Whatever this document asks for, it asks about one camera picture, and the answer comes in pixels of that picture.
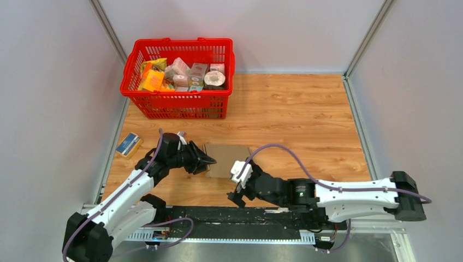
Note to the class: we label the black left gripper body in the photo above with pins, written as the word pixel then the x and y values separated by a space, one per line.
pixel 189 159

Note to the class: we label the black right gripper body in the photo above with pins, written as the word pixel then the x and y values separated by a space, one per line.
pixel 249 190

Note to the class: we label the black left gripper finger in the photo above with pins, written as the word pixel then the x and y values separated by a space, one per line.
pixel 200 169
pixel 201 158

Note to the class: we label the brown cardboard paper box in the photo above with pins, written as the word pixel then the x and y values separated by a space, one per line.
pixel 225 156

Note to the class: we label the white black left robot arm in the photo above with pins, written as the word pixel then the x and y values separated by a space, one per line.
pixel 123 195

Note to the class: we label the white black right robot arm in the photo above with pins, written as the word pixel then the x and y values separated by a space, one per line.
pixel 334 202

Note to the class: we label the blue yellow small box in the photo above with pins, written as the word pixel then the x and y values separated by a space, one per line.
pixel 129 145

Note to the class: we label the orange snack box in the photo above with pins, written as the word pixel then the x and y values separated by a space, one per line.
pixel 151 80

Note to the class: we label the round tape roll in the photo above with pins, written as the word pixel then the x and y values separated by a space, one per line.
pixel 214 80

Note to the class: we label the red plastic shopping basket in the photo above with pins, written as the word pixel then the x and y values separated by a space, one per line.
pixel 181 96

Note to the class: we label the pink white carton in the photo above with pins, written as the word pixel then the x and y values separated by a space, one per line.
pixel 180 67

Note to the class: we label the yellow snack bag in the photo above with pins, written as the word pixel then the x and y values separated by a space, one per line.
pixel 158 65

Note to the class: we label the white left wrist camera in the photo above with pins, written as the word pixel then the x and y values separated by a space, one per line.
pixel 182 137

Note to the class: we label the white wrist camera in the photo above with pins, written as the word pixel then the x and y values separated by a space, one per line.
pixel 240 173
pixel 182 137

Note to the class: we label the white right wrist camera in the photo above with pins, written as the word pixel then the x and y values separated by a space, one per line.
pixel 240 173

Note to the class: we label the aluminium frame rail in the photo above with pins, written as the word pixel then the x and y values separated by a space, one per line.
pixel 154 233

